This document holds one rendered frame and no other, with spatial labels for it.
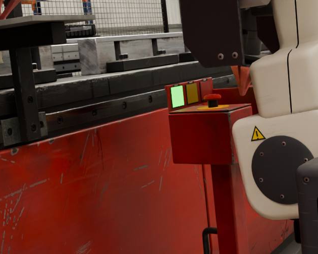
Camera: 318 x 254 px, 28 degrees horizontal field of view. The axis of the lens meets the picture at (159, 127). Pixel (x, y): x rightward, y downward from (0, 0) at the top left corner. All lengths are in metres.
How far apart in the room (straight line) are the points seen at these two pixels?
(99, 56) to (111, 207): 0.42
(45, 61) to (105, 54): 0.24
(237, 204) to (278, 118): 0.57
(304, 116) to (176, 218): 0.87
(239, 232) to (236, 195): 0.09
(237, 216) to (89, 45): 0.58
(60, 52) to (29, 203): 0.78
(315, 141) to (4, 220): 0.60
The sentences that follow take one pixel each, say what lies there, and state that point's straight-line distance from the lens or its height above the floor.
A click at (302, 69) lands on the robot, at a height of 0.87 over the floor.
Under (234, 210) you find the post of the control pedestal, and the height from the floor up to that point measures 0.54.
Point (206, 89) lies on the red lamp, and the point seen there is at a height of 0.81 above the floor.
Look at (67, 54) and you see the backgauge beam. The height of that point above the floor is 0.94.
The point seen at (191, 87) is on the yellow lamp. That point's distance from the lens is 1.50.
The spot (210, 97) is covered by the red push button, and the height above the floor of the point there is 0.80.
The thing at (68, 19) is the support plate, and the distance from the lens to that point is 1.17.
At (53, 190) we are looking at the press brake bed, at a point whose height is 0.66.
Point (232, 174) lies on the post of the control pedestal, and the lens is 1.46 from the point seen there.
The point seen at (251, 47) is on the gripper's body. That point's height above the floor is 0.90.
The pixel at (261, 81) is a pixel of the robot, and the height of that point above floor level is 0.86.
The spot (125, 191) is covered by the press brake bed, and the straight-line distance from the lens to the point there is 1.52.
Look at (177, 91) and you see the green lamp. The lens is 1.45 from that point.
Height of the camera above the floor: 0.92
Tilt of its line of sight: 7 degrees down
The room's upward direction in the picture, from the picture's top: 6 degrees counter-clockwise
